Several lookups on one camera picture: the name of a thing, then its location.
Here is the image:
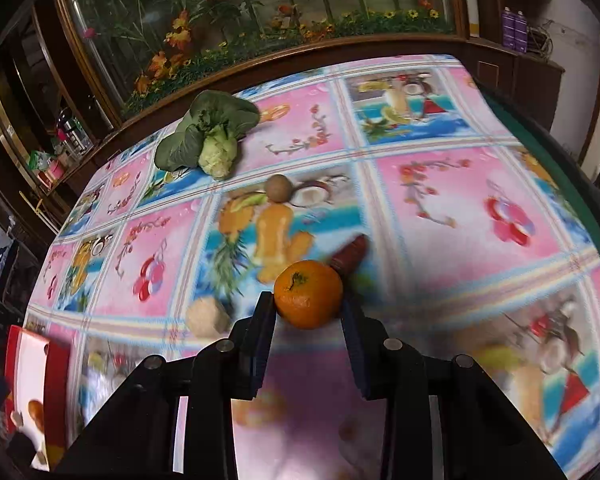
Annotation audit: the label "orange mandarin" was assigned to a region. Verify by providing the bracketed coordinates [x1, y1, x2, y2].
[28, 399, 45, 434]
[274, 260, 343, 330]

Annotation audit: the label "beige cake piece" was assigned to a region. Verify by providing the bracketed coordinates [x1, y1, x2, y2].
[185, 296, 230, 339]

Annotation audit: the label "colourful fruit print tablecloth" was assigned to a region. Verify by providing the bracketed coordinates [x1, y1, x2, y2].
[26, 55, 600, 479]

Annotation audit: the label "small brown longan fruit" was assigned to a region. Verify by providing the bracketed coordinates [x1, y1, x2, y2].
[264, 174, 294, 204]

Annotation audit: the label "red rimmed white tray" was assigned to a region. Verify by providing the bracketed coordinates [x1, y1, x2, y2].
[5, 325, 70, 471]

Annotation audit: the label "green leafy bok choy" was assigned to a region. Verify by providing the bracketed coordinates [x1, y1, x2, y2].
[154, 90, 260, 181]

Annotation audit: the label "bottles on left shelf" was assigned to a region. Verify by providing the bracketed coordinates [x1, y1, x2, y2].
[27, 107, 94, 190]

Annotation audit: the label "glass plant display cabinet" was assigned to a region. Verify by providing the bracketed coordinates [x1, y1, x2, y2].
[54, 0, 464, 124]

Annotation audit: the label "purple bottles on shelf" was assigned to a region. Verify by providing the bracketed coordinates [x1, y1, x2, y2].
[502, 6, 528, 54]

